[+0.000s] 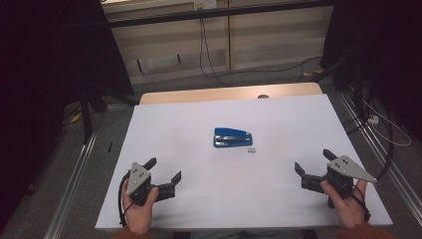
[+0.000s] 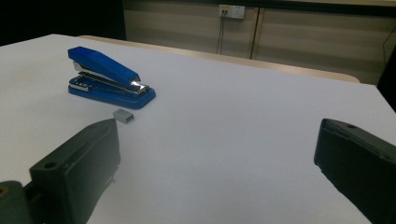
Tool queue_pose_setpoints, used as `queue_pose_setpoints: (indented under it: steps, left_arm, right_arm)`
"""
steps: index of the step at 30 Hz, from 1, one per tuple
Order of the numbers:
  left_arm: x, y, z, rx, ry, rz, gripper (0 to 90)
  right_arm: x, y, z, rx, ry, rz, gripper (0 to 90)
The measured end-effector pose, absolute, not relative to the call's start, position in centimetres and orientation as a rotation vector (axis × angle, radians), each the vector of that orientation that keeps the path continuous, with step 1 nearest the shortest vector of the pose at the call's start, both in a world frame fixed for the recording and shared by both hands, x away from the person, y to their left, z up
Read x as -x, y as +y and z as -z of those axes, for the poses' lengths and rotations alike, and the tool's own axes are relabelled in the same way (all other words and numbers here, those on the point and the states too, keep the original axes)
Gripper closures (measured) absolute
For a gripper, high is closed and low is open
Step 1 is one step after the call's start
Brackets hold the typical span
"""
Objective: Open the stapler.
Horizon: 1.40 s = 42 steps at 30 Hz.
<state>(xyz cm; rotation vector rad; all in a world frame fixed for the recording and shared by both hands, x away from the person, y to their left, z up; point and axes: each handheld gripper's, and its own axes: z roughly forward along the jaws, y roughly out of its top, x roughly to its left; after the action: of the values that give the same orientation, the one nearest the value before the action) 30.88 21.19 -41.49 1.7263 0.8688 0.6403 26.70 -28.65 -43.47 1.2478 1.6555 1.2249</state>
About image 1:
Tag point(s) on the person's left hand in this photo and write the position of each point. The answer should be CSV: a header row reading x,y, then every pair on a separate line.
x,y
139,217

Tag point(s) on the black metal stand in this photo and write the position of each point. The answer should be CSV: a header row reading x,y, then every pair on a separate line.
x,y
356,89
86,119

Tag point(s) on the small black stick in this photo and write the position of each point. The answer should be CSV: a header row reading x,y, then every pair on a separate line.
x,y
110,147

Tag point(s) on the light wooden table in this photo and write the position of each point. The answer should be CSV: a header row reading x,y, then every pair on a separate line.
x,y
199,95

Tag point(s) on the aluminium floor rail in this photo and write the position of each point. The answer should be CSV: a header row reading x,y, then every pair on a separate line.
x,y
368,136
71,189

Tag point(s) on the white power adapter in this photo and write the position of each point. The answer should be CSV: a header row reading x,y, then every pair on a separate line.
x,y
373,119

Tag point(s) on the blue stapler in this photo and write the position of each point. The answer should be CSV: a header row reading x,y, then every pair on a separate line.
x,y
232,137

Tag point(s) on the white table cover sheet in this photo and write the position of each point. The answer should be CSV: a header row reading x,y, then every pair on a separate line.
x,y
199,189

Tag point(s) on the black curtain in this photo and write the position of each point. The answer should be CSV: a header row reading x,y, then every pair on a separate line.
x,y
391,49
40,66

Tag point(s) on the person's right hand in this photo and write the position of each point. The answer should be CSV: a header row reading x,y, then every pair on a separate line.
x,y
348,212

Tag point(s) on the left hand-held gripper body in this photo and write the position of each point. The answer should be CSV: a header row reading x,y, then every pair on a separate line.
x,y
139,179

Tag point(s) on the black horizontal bar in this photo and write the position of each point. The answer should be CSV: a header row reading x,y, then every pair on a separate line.
x,y
215,13

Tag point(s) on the dark round table grommet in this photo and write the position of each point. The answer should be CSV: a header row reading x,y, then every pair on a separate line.
x,y
263,96

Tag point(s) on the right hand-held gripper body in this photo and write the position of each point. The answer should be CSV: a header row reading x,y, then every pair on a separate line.
x,y
345,166

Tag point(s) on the yellow floor tape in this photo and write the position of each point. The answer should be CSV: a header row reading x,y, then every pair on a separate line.
x,y
76,118
313,72

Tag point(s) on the small grey staple strip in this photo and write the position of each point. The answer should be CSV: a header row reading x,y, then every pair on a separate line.
x,y
251,150

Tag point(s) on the white wall socket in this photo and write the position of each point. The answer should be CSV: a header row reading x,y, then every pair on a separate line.
x,y
205,4

